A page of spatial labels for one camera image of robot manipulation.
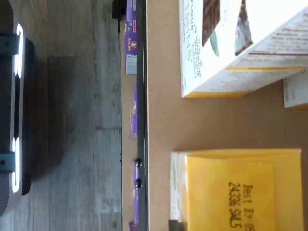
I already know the dark grey mobile robot base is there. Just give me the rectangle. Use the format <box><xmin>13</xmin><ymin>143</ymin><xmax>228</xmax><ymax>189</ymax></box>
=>
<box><xmin>0</xmin><ymin>0</ymin><xmax>36</xmax><ymax>215</ymax></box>

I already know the yellow box with date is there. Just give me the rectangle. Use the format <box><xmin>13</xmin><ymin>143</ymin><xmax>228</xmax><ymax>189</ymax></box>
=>
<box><xmin>170</xmin><ymin>148</ymin><xmax>302</xmax><ymax>231</ymax></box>

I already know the small white yellow-edged box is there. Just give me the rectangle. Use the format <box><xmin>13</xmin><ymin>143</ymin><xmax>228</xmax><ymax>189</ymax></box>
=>
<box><xmin>282</xmin><ymin>69</ymin><xmax>308</xmax><ymax>109</ymax></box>

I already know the teal aluminium mounting frame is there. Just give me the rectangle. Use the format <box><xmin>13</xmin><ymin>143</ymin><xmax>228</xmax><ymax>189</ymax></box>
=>
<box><xmin>0</xmin><ymin>33</ymin><xmax>20</xmax><ymax>174</ymax></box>

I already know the white chocolate thins box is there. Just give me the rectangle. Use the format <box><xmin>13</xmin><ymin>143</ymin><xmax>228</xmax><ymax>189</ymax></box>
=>
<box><xmin>179</xmin><ymin>0</ymin><xmax>308</xmax><ymax>99</ymax></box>

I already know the dark shelf edge rail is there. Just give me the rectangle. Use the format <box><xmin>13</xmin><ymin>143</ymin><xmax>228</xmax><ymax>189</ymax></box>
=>
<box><xmin>135</xmin><ymin>0</ymin><xmax>149</xmax><ymax>231</ymax></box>

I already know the purple Annie's box orange label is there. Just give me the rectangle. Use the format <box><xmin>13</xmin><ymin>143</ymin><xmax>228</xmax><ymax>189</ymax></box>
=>
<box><xmin>131</xmin><ymin>159</ymin><xmax>141</xmax><ymax>225</ymax></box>

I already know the brown upper shelf board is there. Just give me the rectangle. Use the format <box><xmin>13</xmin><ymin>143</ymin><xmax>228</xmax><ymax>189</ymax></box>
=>
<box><xmin>145</xmin><ymin>0</ymin><xmax>308</xmax><ymax>231</ymax></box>

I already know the black shelf post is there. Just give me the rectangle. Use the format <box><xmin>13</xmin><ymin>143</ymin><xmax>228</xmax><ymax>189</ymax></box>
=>
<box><xmin>112</xmin><ymin>0</ymin><xmax>128</xmax><ymax>19</ymax></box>

